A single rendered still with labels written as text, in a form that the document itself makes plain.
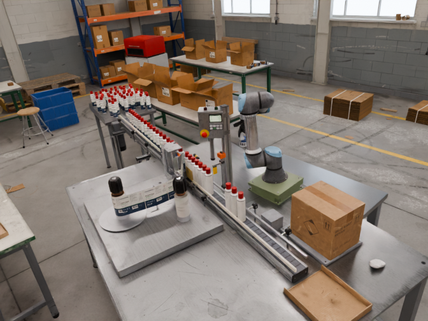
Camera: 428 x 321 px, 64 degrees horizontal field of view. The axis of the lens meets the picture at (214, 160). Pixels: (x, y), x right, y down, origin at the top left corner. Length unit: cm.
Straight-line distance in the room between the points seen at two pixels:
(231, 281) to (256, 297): 16
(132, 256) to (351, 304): 115
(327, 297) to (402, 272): 43
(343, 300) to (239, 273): 52
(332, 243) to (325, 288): 22
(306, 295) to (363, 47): 626
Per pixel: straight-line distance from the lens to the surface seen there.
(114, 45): 927
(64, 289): 331
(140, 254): 203
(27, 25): 937
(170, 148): 252
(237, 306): 177
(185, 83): 452
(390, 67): 741
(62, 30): 959
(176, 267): 197
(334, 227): 184
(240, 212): 209
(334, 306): 181
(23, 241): 259
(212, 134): 224
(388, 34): 735
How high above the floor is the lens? 221
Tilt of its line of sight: 28 degrees down
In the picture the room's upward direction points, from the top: 4 degrees counter-clockwise
